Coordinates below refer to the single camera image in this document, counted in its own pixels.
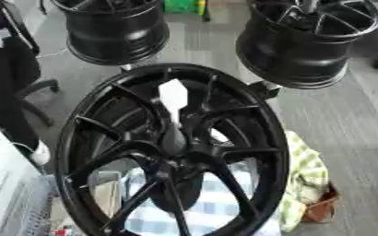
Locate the large black spoked wheel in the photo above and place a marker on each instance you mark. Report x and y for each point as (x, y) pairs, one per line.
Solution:
(262, 129)

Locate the white perforated crate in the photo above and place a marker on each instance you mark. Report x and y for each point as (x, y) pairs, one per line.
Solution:
(33, 206)

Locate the black wheel rim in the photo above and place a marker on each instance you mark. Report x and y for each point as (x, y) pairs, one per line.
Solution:
(117, 33)
(289, 55)

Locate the green white checked cloth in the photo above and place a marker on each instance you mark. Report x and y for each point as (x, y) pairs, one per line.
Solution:
(308, 172)

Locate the brown basket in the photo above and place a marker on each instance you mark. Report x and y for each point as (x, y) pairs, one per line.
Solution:
(321, 209)

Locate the green box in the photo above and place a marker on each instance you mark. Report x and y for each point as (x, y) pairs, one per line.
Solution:
(181, 6)

